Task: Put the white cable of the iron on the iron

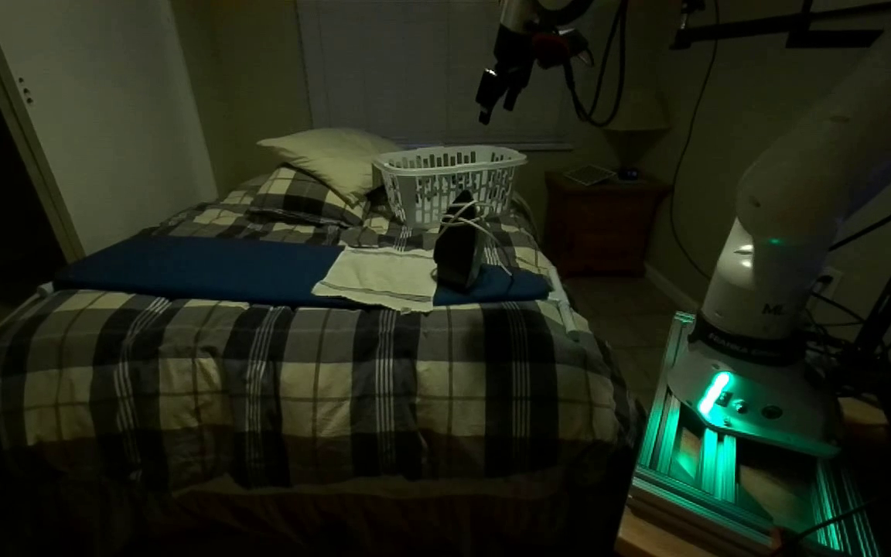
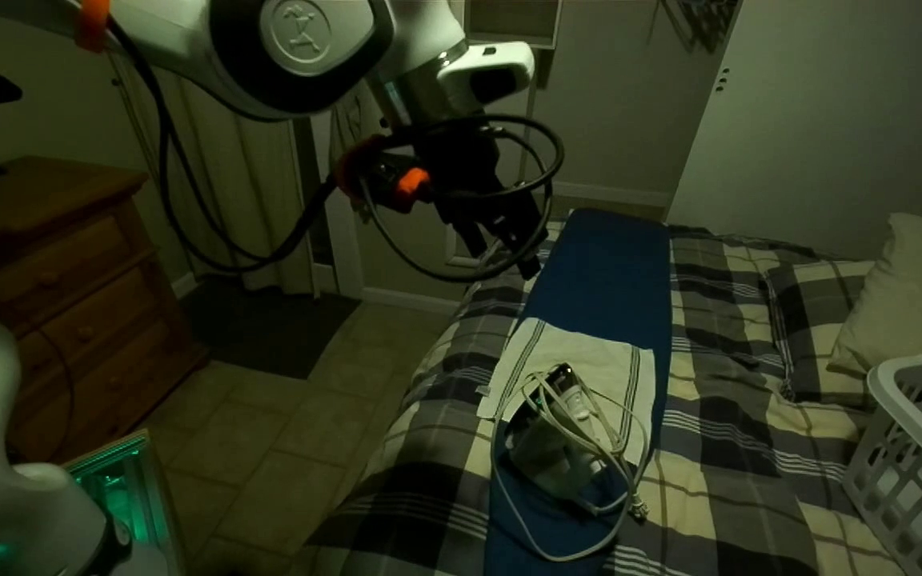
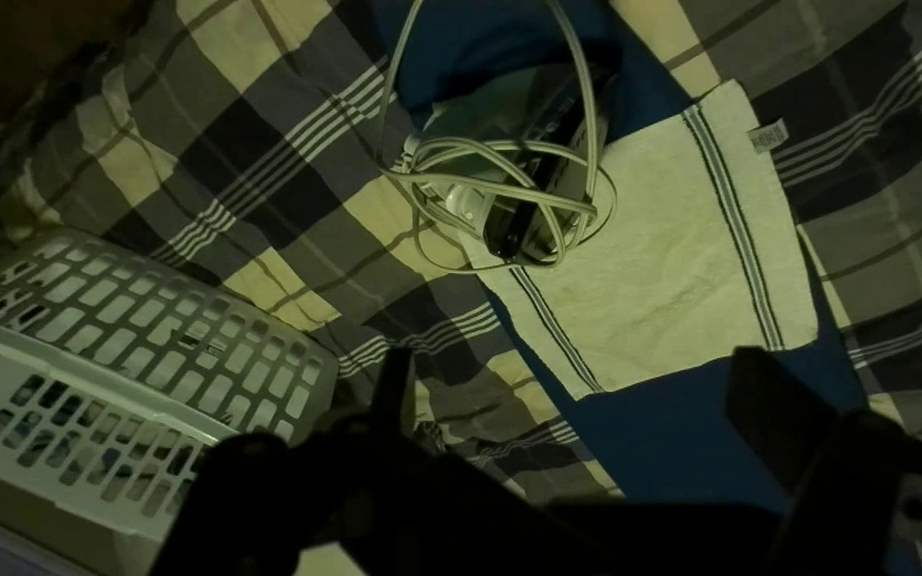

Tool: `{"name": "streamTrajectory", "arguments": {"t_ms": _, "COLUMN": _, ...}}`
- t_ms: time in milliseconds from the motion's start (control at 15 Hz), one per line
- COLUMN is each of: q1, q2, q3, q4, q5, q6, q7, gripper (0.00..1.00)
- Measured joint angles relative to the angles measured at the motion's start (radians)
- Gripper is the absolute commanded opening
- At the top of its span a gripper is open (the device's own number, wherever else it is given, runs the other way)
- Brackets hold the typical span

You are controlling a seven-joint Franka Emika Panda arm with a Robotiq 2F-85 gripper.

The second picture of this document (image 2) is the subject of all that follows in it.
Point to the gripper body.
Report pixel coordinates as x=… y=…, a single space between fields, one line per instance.
x=467 y=172

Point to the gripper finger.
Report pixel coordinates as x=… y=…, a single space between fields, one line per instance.
x=525 y=244
x=473 y=238

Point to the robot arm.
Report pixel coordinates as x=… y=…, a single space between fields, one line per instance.
x=301 y=40

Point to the white clothes iron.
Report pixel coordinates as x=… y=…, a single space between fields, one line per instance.
x=553 y=436

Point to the blue ironing board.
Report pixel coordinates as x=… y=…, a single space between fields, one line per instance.
x=605 y=272

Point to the white striped towel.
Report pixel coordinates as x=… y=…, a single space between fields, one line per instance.
x=589 y=352

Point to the dark floor mat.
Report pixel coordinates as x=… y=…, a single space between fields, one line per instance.
x=269 y=328

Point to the bed with plaid cover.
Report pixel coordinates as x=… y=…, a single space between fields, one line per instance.
x=733 y=448

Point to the plaid pillow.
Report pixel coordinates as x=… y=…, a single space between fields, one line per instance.
x=817 y=320

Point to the white closet door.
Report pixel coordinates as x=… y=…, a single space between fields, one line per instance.
x=829 y=120

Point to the plain cream pillow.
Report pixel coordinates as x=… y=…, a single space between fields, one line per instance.
x=909 y=304

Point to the wooden dresser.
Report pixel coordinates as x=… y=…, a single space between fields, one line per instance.
x=69 y=304

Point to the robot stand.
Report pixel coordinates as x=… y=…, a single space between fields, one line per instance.
x=129 y=496

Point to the white laundry basket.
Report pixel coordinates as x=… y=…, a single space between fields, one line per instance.
x=921 y=472

